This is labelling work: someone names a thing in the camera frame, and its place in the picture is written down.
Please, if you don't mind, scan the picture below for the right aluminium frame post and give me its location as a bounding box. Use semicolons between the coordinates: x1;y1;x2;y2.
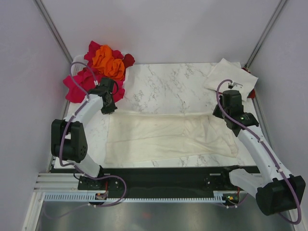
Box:
244;0;289;70

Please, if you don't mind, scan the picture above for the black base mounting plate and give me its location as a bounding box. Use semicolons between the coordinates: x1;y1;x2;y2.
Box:
77;166;237;198

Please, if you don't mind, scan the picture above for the white plastic laundry basket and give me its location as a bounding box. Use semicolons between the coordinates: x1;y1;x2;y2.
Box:
71;49;135;87

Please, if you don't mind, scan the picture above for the orange t shirt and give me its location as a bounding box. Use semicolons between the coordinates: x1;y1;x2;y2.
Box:
92;45;125;81

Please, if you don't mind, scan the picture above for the cream white t shirt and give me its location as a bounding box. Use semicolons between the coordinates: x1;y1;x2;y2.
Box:
105;111;238;165

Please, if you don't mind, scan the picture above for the folded cream t shirt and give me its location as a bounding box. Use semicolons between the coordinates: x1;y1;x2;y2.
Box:
204;58;258;101

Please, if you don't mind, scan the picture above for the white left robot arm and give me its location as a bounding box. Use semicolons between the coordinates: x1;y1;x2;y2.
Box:
51;78;119;189

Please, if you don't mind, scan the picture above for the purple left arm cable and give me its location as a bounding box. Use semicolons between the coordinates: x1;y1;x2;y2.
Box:
43;62;128;219

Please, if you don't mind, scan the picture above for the aluminium frame post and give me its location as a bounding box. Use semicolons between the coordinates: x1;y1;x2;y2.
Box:
244;0;289;70
33;0;73;63

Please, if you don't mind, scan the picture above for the white slotted cable duct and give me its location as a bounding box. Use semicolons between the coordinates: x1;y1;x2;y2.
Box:
43;191;246;203

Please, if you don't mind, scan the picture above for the left aluminium frame post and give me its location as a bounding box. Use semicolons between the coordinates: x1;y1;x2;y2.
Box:
33;0;73;63

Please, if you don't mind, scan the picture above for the magenta pink t shirt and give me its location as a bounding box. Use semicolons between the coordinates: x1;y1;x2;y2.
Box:
63;41;135;103

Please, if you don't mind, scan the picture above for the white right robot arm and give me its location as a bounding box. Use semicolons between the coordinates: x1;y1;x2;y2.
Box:
213;79;306;224

